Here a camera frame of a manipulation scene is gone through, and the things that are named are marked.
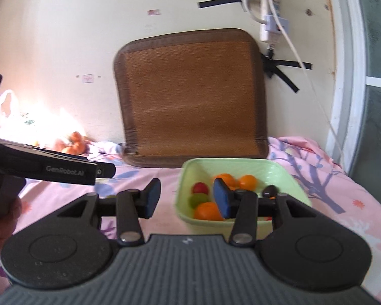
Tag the red tomato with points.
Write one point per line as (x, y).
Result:
(200, 187)

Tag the dark purple tomato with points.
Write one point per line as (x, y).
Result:
(271, 191)

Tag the white power strip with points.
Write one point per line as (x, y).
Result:
(270, 12)

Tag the left hand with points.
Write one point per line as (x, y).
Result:
(9, 222)

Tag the tangerines in bag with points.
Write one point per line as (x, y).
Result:
(76, 144)

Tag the brown woven seat cushion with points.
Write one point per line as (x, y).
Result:
(196, 94)

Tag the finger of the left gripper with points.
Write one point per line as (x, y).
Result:
(105, 170)

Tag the orange tangerine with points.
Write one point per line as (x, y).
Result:
(228, 179)
(207, 211)
(248, 182)

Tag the white plastic bag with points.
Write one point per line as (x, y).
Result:
(40, 129)

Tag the pink deer print bedsheet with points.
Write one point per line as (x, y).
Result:
(329, 191)

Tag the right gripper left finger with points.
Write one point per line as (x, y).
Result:
(77, 242)

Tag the glass door with white frame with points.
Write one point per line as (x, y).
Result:
(356, 108)

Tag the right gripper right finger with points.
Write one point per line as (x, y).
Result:
(295, 243)

